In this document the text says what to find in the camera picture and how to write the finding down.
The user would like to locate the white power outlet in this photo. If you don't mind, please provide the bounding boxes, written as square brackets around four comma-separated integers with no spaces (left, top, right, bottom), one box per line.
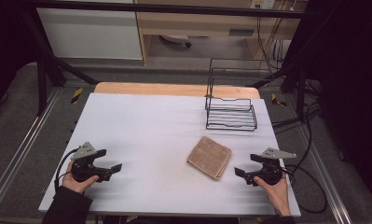
[249,0,277,10]

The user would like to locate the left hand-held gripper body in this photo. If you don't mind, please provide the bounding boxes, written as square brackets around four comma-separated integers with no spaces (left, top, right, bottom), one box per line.
[70,141,111,183]

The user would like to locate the wooden table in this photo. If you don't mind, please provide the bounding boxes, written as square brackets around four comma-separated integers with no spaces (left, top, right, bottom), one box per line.
[93,81,262,100]

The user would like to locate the hanging cable bundle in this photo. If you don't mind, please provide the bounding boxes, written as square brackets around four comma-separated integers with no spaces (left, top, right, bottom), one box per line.
[255,12,285,70]

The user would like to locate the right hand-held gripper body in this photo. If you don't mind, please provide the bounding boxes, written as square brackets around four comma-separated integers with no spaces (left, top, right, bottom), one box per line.
[251,147,297,187]

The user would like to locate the white cabinet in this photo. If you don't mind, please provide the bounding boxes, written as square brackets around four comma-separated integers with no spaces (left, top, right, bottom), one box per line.
[35,0,144,61]

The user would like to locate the person's right hand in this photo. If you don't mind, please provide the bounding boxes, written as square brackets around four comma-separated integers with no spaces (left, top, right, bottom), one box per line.
[253,175,292,217]

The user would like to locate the light wooden desk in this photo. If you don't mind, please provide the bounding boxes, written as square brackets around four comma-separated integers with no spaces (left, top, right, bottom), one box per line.
[133,0,310,67]

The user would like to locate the person's left hand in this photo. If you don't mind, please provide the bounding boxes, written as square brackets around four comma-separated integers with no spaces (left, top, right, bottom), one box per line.
[62,160,100,195]

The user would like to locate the black metal frame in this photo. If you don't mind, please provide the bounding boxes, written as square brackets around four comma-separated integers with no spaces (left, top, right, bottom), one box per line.
[17,0,323,119]

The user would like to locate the white foam mat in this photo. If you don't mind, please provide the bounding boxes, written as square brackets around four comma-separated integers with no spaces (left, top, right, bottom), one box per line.
[38,92,302,218]

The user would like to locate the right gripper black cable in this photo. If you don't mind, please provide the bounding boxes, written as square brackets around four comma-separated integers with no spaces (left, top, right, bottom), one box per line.
[281,164,329,215]

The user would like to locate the beige towel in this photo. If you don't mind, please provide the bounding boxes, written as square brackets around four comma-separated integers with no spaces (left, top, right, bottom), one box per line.
[186,135,233,182]

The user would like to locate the yellow black striped tape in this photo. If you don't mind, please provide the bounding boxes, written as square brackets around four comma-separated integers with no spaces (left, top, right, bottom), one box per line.
[70,87,85,105]
[270,92,288,107]

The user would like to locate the black floor cables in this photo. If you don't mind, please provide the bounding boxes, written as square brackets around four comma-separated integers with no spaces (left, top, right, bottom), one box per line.
[270,78,324,134]

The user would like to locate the aluminium rail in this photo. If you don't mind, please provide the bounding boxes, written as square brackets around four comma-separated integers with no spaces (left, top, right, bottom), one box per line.
[0,88,62,216]
[290,102,353,224]

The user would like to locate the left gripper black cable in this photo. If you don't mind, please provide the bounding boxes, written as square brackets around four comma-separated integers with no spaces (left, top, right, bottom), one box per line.
[53,147,79,194]

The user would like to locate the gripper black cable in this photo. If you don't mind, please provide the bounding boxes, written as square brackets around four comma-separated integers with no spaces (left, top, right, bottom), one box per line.
[53,147,79,194]
[281,164,329,215]

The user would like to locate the office chair base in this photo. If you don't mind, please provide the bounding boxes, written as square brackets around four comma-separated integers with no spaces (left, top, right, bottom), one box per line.
[158,34,193,49]

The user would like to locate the black wire rack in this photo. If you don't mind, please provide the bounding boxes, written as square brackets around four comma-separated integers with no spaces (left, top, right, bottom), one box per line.
[204,58,258,133]

